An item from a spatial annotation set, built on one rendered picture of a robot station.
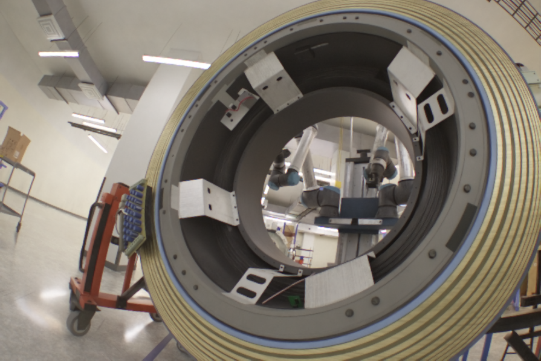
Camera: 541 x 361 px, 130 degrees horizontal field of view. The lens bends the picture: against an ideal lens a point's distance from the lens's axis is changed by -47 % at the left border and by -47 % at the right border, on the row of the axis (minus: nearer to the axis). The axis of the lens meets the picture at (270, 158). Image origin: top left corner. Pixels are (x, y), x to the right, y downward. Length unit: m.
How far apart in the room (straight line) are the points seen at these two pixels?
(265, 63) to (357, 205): 1.36
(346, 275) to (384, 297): 0.14
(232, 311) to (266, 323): 0.10
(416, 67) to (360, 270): 0.61
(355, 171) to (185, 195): 1.60
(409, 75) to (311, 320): 0.72
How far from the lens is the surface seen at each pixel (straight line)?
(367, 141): 5.91
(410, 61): 0.83
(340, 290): 0.57
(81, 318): 1.56
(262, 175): 1.29
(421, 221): 0.74
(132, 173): 3.88
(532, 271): 7.26
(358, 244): 2.03
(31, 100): 10.20
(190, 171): 1.09
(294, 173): 1.57
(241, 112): 1.12
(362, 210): 1.99
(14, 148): 3.66
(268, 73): 1.12
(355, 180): 2.18
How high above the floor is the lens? 0.77
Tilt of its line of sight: 24 degrees up
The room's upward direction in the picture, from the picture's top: 12 degrees clockwise
